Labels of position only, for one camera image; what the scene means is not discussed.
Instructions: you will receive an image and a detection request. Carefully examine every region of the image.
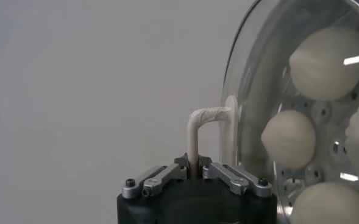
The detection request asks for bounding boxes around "stainless steel steamer basket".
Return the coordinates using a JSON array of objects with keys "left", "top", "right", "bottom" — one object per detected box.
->
[{"left": 236, "top": 0, "right": 359, "bottom": 224}]

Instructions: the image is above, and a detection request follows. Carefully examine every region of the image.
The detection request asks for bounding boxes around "glass lid with cream handle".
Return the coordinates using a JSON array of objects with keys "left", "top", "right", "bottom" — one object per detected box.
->
[{"left": 187, "top": 0, "right": 359, "bottom": 224}]

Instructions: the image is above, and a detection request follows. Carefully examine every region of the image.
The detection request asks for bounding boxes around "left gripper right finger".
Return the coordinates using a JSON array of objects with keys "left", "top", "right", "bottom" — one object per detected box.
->
[{"left": 197, "top": 154, "right": 273, "bottom": 198}]

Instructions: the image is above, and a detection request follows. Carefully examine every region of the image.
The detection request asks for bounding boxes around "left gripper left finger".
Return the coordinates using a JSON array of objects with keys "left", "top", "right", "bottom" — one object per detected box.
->
[{"left": 121, "top": 153, "right": 191, "bottom": 200}]

